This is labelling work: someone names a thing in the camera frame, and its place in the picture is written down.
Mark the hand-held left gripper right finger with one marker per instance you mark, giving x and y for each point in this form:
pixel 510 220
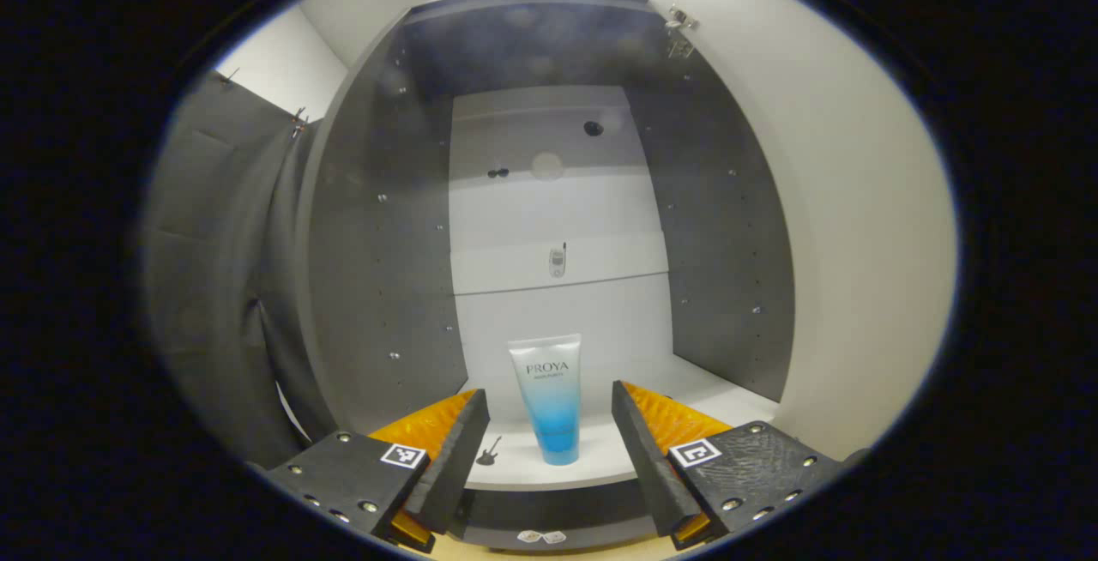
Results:
pixel 652 467

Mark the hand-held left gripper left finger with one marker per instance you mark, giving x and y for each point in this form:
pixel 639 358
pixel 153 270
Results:
pixel 450 467

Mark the black backdrop cloth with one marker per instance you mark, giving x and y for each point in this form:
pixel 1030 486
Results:
pixel 214 286

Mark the metal cabinet door hinge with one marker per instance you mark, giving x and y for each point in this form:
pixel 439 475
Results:
pixel 680 29

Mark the blue and white bottle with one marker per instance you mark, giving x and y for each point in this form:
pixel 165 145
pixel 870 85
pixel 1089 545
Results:
pixel 549 407

